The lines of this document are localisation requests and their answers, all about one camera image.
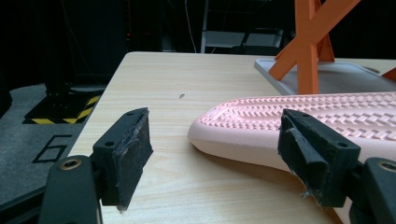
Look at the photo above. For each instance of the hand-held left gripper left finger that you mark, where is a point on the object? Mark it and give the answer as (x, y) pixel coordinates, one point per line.
(124, 161)

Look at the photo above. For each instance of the grey shoe rack orange supports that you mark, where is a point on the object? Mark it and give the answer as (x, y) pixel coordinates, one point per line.
(306, 46)

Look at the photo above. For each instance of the white metal desk frame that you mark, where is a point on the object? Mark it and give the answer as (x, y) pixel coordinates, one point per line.
(204, 31)

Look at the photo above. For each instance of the pink slipper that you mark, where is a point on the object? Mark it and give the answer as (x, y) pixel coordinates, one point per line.
(249, 137)

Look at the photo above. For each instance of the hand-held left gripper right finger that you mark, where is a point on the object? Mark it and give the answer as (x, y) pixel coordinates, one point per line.
(323, 168)

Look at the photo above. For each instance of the black stand with striped base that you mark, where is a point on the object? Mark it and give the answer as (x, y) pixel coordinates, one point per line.
(56, 107)

